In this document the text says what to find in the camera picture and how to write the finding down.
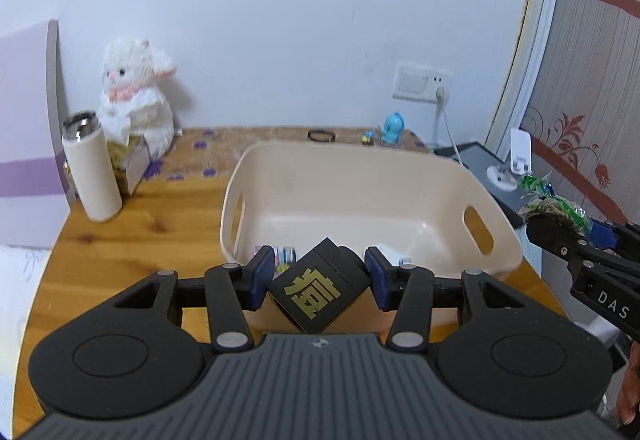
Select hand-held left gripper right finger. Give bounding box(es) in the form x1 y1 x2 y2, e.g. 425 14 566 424
364 247 523 352

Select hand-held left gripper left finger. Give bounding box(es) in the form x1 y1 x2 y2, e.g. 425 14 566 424
113 247 277 354

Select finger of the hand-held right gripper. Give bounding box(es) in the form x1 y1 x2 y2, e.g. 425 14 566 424
525 214 640 302
590 219 640 263

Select green candy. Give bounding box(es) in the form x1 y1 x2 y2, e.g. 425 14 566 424
517 172 592 235

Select black box with gold print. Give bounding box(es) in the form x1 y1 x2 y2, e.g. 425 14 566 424
267 237 374 334

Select beige plastic basin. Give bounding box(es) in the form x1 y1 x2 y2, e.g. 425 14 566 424
219 140 524 336

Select person's right forearm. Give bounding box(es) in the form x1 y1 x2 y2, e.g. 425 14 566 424
615 341 640 427

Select colourful tape rolls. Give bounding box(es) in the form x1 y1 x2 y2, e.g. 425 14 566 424
254 244 300 271

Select white stand device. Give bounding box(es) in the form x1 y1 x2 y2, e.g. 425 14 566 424
486 127 534 191

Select black cabinet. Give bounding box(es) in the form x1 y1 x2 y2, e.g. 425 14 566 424
432 141 529 222

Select table mat with purple prints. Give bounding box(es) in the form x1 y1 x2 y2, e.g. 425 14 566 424
143 127 432 182

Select blue toy figure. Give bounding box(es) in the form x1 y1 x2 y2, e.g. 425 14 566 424
381 111 407 147

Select tissue box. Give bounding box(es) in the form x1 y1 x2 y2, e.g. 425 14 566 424
107 134 152 197

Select white thermos bottle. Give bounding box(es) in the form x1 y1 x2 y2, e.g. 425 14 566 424
61 110 124 224

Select white plush toy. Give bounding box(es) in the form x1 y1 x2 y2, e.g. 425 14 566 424
97 37 179 157

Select white bedsheet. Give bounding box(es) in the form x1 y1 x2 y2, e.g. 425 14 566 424
0 244 53 426

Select purple and white board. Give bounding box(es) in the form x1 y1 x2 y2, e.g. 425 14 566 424
0 19 77 249

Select white plug and cable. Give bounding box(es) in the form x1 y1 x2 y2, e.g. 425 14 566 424
434 87 467 167

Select white door frame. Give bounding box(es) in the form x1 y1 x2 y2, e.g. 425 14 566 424
483 0 567 162

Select white wall socket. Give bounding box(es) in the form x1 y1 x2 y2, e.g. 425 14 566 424
392 61 454 104

